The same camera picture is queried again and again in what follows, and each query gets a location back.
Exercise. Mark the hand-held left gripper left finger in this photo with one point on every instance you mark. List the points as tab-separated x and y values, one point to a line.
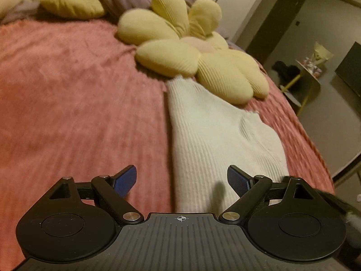
125	180

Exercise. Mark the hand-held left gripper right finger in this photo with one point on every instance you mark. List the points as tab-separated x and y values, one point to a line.
238	179

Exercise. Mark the white knit sweater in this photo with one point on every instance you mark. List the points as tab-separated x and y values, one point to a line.
211	146

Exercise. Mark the pink ribbed blanket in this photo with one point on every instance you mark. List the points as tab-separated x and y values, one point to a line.
70	104

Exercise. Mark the black cloth heap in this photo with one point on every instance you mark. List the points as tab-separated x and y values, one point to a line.
284	72

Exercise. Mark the yellow side table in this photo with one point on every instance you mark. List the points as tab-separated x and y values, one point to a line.
310	82

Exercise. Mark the yellow flower-shaped pillow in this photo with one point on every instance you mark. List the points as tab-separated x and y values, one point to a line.
166	58

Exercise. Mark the small items on table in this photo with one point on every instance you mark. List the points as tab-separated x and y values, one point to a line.
311	66

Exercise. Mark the pale yellow paper bag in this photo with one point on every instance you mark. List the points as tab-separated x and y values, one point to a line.
321	52

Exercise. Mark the dark flat screen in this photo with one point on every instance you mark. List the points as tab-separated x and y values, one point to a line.
351	66

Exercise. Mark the yellow leaf-shaped pillow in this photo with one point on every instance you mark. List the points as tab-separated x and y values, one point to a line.
70	5

